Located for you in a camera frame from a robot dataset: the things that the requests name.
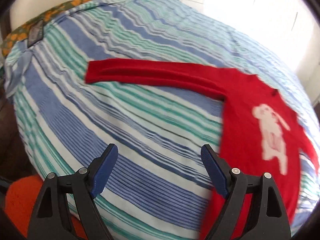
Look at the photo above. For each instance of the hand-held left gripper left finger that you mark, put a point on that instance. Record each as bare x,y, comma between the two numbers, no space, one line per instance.
105,170

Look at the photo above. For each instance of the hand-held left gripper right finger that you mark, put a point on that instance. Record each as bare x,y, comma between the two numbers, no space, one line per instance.
215,172

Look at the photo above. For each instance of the red sweater with white print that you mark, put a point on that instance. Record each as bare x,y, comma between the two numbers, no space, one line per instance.
237,130

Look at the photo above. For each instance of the blue green striped duvet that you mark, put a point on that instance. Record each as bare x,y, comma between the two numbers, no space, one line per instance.
125,120

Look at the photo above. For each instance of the dark duvet label tag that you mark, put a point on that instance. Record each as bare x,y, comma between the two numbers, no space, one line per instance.
35,33

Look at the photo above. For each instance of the orange green floral bedsheet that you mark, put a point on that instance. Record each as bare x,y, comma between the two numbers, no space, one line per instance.
50,15

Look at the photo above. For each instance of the white wardrobe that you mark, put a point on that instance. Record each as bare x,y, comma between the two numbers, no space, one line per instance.
250,0

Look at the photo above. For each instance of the beige headboard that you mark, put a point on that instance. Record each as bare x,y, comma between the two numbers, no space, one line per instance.
30,2

